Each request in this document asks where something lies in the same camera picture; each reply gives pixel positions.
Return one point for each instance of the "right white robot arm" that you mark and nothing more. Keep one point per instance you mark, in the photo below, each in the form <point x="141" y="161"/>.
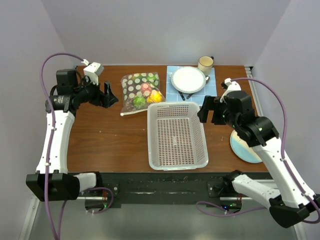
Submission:
<point x="292" y="201"/>

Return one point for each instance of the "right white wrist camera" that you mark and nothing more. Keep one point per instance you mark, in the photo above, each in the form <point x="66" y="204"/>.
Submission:
<point x="230" y="86"/>

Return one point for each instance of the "white plastic perforated basket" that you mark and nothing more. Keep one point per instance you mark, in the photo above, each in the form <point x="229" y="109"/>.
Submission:
<point x="176" y="138"/>

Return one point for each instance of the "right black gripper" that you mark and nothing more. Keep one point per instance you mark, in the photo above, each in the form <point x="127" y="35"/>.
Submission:
<point x="211" y="103"/>

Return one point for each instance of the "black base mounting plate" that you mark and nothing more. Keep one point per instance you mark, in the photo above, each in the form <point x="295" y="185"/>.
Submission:
<point x="165" y="188"/>

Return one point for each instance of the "green fake apple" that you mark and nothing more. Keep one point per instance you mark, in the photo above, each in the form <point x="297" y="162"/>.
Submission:
<point x="139" y="102"/>

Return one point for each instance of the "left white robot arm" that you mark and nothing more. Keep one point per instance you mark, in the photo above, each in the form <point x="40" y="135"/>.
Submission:
<point x="51" y="180"/>

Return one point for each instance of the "white round plate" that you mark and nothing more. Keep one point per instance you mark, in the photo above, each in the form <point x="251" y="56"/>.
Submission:
<point x="188" y="79"/>

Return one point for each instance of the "cream mug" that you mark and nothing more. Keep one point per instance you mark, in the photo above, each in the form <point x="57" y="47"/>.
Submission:
<point x="205" y="64"/>

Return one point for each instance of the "metal spoon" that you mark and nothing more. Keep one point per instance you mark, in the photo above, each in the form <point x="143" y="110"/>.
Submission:
<point x="207" y="78"/>

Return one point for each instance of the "pink fake peach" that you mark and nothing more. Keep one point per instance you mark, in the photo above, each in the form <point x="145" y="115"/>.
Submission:
<point x="145" y="87"/>

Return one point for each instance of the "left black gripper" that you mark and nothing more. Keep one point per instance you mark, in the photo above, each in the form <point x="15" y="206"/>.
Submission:
<point x="105" y="99"/>

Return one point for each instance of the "blue beige plate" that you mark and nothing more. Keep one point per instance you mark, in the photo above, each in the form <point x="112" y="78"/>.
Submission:
<point x="241" y="149"/>

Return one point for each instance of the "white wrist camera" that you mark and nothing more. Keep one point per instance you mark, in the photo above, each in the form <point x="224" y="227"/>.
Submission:
<point x="93" y="71"/>
<point x="230" y="86"/>

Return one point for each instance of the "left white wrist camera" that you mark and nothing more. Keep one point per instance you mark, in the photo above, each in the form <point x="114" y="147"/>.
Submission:
<point x="93" y="71"/>

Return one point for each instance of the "black handled fork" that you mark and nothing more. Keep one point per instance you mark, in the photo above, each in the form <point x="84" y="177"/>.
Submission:
<point x="181" y="95"/>

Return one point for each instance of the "polka dot zip bag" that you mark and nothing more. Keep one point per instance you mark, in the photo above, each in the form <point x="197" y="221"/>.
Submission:
<point x="139" y="90"/>

